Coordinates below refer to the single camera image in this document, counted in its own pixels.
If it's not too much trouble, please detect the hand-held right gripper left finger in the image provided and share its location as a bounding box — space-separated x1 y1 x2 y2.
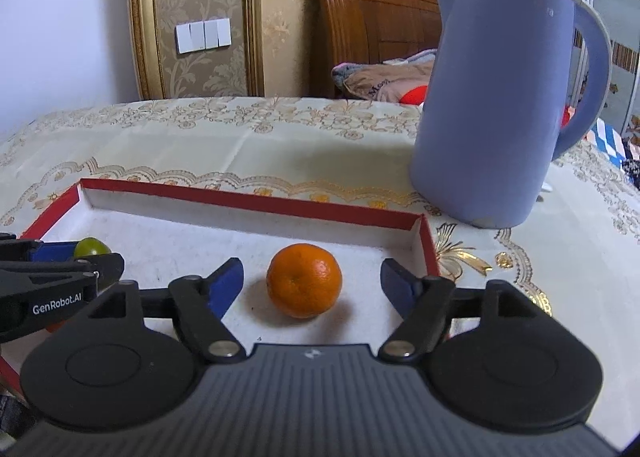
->
75 258 246 364

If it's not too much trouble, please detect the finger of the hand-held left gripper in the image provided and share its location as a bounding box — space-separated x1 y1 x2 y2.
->
0 252 126 343
0 233 81 263

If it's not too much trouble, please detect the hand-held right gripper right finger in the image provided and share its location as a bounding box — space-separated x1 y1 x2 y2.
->
378 258 553 363

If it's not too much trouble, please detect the green citrus fruit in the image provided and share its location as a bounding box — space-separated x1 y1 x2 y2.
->
73 237 112 259

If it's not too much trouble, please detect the red shallow cardboard box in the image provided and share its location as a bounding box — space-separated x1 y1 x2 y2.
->
0 178 441 398

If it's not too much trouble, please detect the orange tangerine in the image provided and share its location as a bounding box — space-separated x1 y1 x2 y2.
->
266 243 343 320

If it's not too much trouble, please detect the cream gold patterned tablecloth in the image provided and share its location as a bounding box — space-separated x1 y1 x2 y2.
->
0 97 640 438

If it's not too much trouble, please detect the blue electric kettle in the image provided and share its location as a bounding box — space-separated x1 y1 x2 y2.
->
409 0 613 229

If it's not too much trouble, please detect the patterned pillow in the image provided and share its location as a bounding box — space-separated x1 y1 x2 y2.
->
331 48 437 106

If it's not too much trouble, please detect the red blue striped cloth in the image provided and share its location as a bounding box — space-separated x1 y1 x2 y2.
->
586 117 627 158

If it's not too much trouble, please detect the dark patterned cloth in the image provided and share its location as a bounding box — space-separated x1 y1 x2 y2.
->
621 156 640 188

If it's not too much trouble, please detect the wooden bed headboard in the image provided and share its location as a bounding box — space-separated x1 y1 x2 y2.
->
307 0 443 99

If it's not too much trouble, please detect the floral glass door wardrobe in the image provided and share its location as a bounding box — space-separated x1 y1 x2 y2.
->
520 0 640 150

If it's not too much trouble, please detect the gold wall panel frame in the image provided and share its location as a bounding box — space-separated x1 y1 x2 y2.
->
126 0 265 100

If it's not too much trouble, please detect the white wall light switch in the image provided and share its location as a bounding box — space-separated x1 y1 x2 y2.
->
175 18 232 55

